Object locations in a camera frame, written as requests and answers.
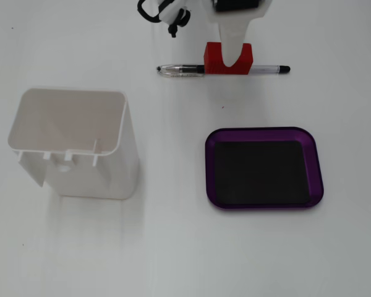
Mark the black tray liner mat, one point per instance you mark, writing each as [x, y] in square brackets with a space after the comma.
[259, 173]

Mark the white plastic open container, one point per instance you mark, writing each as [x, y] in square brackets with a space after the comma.
[111, 173]

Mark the red rectangular cube block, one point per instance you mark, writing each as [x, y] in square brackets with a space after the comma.
[212, 62]

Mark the purple metal tray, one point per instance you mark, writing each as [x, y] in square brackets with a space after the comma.
[312, 154]

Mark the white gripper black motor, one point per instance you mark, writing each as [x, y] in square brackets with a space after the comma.
[230, 29]

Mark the clear ballpoint pen black ink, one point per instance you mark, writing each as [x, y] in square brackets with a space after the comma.
[179, 68]

